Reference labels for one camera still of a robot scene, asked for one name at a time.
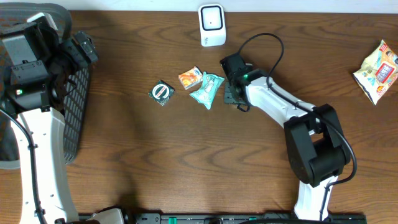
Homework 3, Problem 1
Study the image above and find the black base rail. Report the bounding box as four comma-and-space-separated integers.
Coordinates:
77, 212, 368, 224

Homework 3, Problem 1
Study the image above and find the light green snack packet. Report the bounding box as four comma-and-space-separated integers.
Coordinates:
190, 72, 224, 110

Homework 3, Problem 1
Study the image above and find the white barcode scanner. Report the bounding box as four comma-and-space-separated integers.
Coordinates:
198, 4, 226, 47

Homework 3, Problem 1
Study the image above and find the yellow snack packet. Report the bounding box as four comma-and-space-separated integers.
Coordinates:
353, 40, 397, 105

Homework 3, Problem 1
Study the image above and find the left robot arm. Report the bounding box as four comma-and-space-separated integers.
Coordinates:
1, 12, 98, 223

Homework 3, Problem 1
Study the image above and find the orange snack packet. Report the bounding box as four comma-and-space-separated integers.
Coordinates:
178, 66, 203, 90

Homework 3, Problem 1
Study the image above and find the grey plastic mesh basket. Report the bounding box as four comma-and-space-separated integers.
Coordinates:
1, 2, 91, 170

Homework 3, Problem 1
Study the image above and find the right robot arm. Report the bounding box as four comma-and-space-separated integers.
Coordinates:
220, 53, 354, 221

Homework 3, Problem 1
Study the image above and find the dark snack packet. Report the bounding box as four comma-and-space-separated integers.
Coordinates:
149, 80, 175, 106

